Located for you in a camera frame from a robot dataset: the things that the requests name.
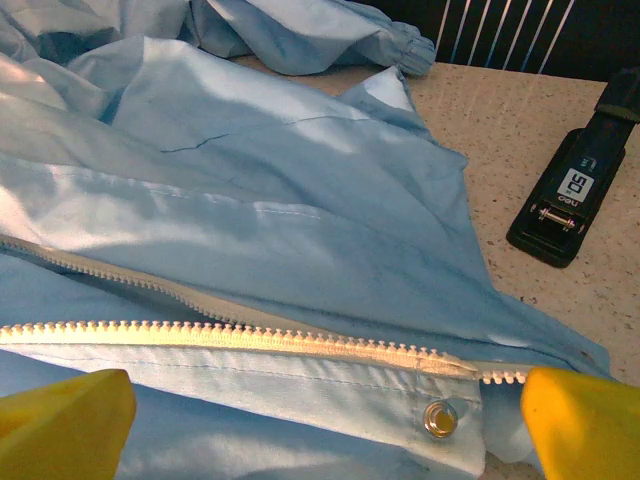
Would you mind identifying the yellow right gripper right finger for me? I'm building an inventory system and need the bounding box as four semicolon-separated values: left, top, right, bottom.
520;366;640;480

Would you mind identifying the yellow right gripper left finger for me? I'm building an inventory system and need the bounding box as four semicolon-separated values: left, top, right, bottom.
0;368;138;480

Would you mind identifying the light blue zip jacket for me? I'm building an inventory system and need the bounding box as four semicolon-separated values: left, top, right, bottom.
0;0;614;480

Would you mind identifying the black stapler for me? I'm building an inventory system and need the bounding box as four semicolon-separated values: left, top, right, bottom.
505;67;640;269

